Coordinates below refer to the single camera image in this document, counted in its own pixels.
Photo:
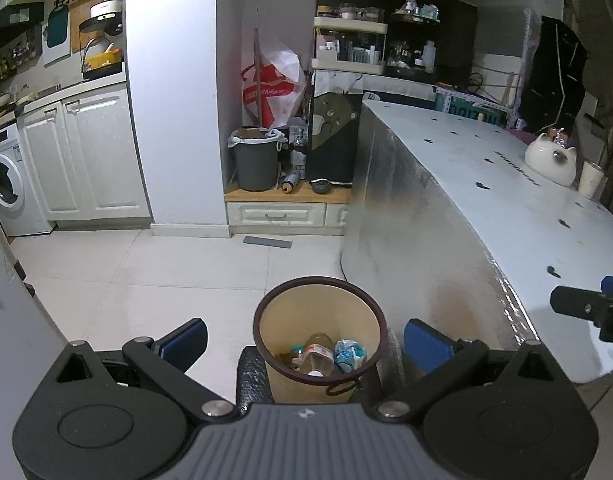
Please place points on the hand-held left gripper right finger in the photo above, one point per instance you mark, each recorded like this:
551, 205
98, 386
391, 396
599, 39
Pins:
427, 346

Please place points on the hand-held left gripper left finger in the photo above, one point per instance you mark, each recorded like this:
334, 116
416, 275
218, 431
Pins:
186, 344

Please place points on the light blue crinkled wrapper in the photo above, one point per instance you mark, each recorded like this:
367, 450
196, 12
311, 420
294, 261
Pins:
350, 355

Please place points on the brown paper packaging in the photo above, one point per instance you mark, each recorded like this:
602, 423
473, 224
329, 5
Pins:
286, 359

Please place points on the trash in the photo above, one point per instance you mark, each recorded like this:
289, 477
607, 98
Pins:
316, 355

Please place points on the beige brown-rimmed trash bin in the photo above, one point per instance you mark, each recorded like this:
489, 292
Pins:
306, 320

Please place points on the black textured box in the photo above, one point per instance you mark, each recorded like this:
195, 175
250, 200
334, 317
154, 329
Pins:
251, 380

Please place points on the cream cup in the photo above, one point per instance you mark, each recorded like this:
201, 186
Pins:
591, 180

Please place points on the white table with foil side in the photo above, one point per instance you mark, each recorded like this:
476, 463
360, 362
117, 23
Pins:
411, 220

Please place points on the grey floor mat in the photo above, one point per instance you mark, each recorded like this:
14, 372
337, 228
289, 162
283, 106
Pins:
267, 242

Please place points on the white cat-shaped jar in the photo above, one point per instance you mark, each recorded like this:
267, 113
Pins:
548, 160

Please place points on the wood-topped white drawer cabinet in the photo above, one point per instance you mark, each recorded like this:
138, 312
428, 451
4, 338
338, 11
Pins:
281, 215

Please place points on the dark bowl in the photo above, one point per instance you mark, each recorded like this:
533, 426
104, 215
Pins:
320, 186

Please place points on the lying metal bottle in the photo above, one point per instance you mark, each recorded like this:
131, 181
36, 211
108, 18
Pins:
290, 182

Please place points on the grey bucket with liner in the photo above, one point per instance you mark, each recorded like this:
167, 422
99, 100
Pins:
256, 165

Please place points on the white kitchen cabinet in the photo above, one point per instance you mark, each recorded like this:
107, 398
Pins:
96, 160

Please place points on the black hanging cloth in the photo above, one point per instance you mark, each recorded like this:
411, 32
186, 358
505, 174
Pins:
556, 75

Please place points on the green white printed box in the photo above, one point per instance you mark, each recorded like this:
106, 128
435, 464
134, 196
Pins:
469, 109

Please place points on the dark drink plastic bottle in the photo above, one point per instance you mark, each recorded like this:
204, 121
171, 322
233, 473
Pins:
298, 150

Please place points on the black cloth covered cabinet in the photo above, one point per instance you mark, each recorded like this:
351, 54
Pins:
334, 135

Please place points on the white washing machine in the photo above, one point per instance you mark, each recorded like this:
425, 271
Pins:
14, 185

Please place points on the red white plastic bag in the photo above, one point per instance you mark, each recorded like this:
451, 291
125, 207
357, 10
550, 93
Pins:
276, 85

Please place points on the white plastic bottle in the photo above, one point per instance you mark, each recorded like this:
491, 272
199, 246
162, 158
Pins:
429, 57

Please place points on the black shelf unit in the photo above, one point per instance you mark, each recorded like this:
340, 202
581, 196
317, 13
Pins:
451, 25

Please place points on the cream plastic organizer rack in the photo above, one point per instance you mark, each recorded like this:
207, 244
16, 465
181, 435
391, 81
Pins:
349, 42

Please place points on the black frying pan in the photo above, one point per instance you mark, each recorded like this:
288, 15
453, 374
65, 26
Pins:
101, 25

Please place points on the wooden cutting board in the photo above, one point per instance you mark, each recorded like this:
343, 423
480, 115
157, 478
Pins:
79, 20

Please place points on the teal cutting board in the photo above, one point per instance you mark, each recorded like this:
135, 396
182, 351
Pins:
57, 27

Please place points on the white lidded pot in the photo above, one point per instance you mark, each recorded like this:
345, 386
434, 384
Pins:
106, 8

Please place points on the black range hood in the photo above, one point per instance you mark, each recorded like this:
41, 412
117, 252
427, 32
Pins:
14, 17

